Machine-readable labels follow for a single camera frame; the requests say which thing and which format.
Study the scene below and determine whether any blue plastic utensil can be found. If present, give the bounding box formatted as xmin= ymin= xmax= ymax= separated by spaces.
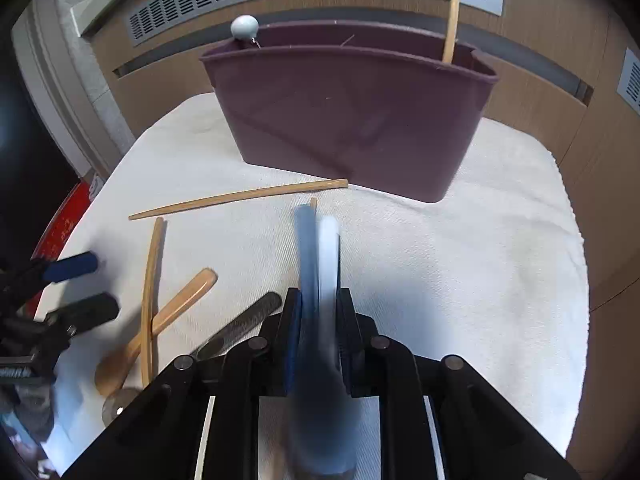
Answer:
xmin=290 ymin=203 xmax=357 ymax=478

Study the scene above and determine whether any red printed object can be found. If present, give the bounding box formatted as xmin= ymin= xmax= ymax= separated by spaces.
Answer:
xmin=31 ymin=170 xmax=103 ymax=322

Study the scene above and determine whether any purple utensil holder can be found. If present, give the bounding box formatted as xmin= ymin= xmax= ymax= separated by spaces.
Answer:
xmin=199 ymin=20 xmax=499 ymax=204

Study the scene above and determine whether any wooden spoon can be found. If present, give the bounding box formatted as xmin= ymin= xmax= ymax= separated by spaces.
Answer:
xmin=94 ymin=268 xmax=219 ymax=397

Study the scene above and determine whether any black handled metal spoon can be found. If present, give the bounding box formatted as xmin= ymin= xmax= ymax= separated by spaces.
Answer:
xmin=101 ymin=291 xmax=284 ymax=423

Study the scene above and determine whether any white cloth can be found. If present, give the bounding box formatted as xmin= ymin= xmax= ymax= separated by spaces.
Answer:
xmin=50 ymin=92 xmax=591 ymax=480

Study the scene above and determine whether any wooden chopstick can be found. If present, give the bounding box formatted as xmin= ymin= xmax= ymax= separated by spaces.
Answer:
xmin=442 ymin=0 xmax=462 ymax=65
xmin=128 ymin=178 xmax=350 ymax=221
xmin=140 ymin=216 xmax=166 ymax=390

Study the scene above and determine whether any short grey vent grille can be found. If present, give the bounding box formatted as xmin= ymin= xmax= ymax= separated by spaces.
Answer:
xmin=616 ymin=47 xmax=640 ymax=108

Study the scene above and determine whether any white ball topped utensil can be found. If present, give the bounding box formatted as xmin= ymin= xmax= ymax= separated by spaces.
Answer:
xmin=230 ymin=15 xmax=262 ymax=51

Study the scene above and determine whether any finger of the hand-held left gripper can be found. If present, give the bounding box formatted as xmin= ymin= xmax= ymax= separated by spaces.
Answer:
xmin=45 ymin=292 xmax=121 ymax=333
xmin=30 ymin=252 xmax=99 ymax=283

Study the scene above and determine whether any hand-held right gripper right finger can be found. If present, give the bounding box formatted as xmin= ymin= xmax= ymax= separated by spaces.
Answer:
xmin=337 ymin=287 xmax=583 ymax=480

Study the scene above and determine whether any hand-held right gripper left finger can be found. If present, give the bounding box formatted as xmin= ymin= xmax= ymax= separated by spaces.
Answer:
xmin=60 ymin=287 xmax=303 ymax=480

